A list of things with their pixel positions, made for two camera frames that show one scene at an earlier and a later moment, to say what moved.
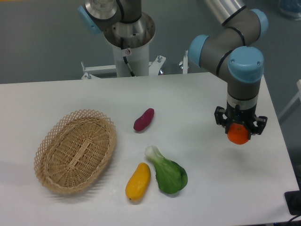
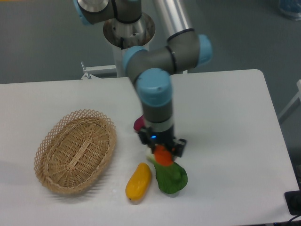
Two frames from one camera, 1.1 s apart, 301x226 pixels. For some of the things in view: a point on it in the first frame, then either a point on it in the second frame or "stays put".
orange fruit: (238, 133) → (162, 157)
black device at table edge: (293, 200) stays put
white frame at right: (295, 98) stays put
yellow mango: (138, 181) stays put
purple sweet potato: (142, 123) stays put
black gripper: (235, 115) → (166, 138)
